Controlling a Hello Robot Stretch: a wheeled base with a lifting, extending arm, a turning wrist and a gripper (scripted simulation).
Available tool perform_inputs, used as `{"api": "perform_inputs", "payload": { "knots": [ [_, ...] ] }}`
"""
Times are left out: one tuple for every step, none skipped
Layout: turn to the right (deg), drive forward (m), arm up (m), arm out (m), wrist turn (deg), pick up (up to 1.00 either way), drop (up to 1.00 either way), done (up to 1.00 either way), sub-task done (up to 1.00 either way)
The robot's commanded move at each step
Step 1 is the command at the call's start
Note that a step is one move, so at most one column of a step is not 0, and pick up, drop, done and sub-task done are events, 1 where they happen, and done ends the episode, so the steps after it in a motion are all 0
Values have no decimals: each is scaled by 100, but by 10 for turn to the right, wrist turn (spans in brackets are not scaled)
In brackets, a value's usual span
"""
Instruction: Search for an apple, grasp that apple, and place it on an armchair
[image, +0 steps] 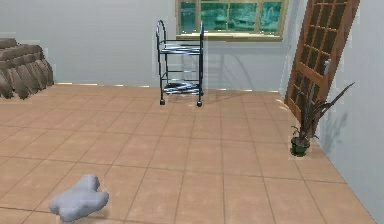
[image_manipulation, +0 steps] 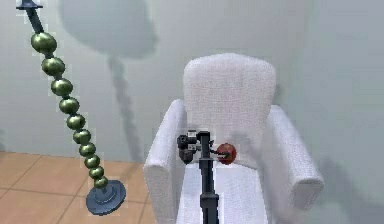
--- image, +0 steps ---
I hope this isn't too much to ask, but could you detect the grey cloth lump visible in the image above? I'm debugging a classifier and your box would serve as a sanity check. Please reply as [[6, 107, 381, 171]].
[[48, 173, 110, 223]]

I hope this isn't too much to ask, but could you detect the brown lattice room door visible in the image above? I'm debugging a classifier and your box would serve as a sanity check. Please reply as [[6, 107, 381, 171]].
[[284, 0, 361, 138]]

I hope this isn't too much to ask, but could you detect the wooden framed window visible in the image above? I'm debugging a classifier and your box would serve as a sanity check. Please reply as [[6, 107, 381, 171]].
[[175, 0, 290, 43]]

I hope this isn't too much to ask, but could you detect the dark potted house plant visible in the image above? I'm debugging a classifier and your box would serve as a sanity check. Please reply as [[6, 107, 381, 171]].
[[289, 82, 356, 158]]

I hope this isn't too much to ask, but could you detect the black metal trolley cart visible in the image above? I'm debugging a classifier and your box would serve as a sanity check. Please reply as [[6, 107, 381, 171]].
[[155, 19, 205, 108]]

